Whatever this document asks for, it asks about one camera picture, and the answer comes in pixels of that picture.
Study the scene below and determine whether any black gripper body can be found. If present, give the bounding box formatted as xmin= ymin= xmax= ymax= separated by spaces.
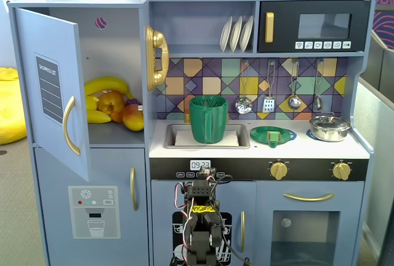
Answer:
xmin=196 ymin=167 xmax=218 ymax=182

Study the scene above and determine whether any grey sink basin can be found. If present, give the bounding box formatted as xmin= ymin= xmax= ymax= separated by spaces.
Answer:
xmin=163 ymin=123 xmax=252 ymax=150

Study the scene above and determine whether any green ribbed cup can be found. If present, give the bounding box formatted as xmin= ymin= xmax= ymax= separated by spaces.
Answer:
xmin=188 ymin=95 xmax=229 ymax=144

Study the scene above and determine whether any gold stove knob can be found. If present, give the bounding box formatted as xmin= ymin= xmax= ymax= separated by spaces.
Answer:
xmin=332 ymin=161 xmax=351 ymax=181
xmin=270 ymin=161 xmax=289 ymax=180

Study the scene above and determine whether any steel skimmer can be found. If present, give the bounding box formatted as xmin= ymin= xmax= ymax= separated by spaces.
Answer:
xmin=235 ymin=59 xmax=254 ymax=115

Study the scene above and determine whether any yellow red mango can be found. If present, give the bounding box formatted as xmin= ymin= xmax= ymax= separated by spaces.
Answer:
xmin=122 ymin=105 xmax=145 ymax=132

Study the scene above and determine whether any steel slotted spatula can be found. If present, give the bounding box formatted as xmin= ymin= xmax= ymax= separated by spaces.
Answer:
xmin=262 ymin=59 xmax=276 ymax=113

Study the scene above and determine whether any steel ladle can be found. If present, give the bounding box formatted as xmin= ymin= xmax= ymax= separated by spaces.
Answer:
xmin=287 ymin=59 xmax=302 ymax=110

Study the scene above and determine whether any orange red pomegranate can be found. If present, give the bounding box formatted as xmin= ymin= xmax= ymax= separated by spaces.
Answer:
xmin=98 ymin=91 xmax=126 ymax=115

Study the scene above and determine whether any steel pot with lid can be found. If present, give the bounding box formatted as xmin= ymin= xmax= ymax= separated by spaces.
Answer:
xmin=308 ymin=112 xmax=352 ymax=142

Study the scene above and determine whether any hanging silver spoon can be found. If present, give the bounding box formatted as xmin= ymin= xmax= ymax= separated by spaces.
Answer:
xmin=313 ymin=59 xmax=324 ymax=110

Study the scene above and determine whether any large yellow banana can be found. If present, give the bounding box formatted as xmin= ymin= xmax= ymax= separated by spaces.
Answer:
xmin=84 ymin=76 xmax=135 ymax=100

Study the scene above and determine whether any white toy plate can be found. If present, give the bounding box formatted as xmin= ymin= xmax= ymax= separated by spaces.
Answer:
xmin=239 ymin=15 xmax=255 ymax=53
xmin=219 ymin=16 xmax=234 ymax=53
xmin=230 ymin=15 xmax=244 ymax=53

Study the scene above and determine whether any gold toy phone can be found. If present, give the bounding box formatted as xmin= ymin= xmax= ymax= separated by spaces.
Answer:
xmin=145 ymin=25 xmax=170 ymax=92

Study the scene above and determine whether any grey desk partition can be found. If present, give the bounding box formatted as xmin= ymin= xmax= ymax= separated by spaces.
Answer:
xmin=353 ymin=79 xmax=394 ymax=266

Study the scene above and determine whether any blue toy kitchen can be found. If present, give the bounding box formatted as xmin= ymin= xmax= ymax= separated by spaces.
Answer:
xmin=7 ymin=0 xmax=378 ymax=266

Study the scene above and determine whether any black microwave door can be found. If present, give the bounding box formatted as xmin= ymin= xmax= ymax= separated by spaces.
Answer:
xmin=257 ymin=0 xmax=372 ymax=53

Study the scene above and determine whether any blue shopping list door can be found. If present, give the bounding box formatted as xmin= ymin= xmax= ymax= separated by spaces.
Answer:
xmin=14 ymin=7 xmax=92 ymax=183

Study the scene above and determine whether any yellow bean bag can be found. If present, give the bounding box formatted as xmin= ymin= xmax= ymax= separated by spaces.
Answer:
xmin=0 ymin=67 xmax=28 ymax=146

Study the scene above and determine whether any gold dishwasher door handle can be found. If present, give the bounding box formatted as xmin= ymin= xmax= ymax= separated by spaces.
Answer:
xmin=239 ymin=211 xmax=246 ymax=253

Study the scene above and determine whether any short gold freezer handle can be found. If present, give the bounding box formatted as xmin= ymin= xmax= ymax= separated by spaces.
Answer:
xmin=129 ymin=166 xmax=139 ymax=211

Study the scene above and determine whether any gold oven handle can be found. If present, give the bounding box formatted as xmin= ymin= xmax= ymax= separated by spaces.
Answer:
xmin=283 ymin=192 xmax=336 ymax=202

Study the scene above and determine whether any long gold fridge handle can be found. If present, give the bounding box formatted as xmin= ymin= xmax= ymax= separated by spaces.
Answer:
xmin=63 ymin=95 xmax=81 ymax=156

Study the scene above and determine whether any gold microwave handle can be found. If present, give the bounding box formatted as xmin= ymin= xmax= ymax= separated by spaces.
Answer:
xmin=265 ymin=12 xmax=275 ymax=44

